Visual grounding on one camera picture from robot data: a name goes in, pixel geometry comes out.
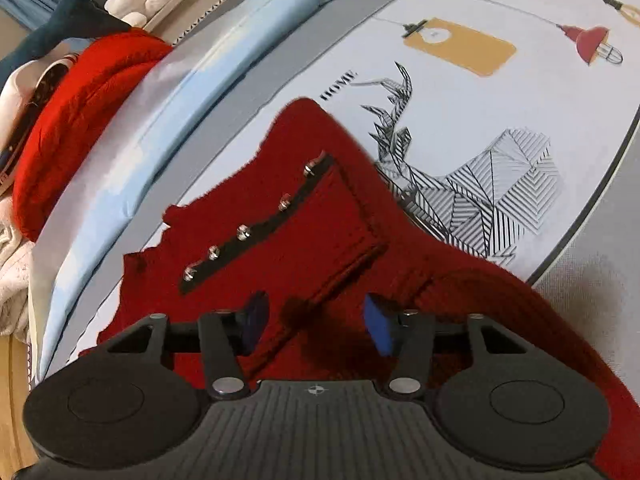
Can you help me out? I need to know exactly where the dark blue shark plush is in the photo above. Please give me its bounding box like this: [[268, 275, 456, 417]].
[[0, 0, 134, 79]]

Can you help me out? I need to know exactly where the dark red knit sweater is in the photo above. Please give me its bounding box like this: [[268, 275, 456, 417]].
[[77, 97, 640, 480]]

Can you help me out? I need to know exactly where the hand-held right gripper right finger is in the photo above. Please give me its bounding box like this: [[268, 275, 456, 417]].
[[363, 293, 509, 397]]

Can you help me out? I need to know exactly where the light blue sheet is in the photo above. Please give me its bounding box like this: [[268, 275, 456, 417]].
[[27, 0, 407, 377]]

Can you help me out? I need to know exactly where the white plush toy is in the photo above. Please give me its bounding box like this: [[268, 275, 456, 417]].
[[105, 0, 169, 29]]

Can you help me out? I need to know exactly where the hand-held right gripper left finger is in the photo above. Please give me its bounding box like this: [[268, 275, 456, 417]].
[[106, 290, 274, 402]]

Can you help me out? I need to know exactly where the wooden bed frame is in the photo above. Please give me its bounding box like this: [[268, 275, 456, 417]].
[[0, 332, 39, 467]]

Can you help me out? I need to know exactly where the cream folded blanket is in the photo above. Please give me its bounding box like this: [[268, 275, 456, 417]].
[[0, 194, 37, 344]]

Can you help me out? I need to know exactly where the red folded blanket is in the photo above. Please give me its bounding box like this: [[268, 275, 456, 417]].
[[10, 27, 174, 242]]

